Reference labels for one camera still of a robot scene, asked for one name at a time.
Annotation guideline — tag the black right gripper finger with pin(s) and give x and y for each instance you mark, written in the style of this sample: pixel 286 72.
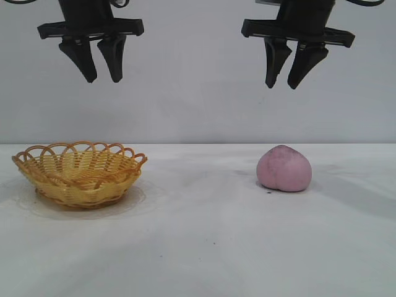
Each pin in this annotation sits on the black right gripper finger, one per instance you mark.
pixel 304 66
pixel 275 58

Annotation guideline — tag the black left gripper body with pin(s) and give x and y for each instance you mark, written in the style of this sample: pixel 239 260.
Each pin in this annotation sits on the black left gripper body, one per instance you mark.
pixel 86 18

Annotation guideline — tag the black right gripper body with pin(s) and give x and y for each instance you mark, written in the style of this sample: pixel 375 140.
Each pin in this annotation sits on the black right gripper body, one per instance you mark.
pixel 303 18

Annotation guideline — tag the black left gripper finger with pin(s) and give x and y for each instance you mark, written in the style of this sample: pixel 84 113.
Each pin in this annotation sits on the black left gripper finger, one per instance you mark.
pixel 114 55
pixel 82 58

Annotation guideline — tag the pink peach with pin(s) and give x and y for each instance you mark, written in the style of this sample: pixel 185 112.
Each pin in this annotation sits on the pink peach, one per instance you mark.
pixel 283 170

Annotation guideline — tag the yellow woven plastic basket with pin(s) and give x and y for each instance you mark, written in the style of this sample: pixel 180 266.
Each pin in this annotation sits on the yellow woven plastic basket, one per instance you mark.
pixel 92 195

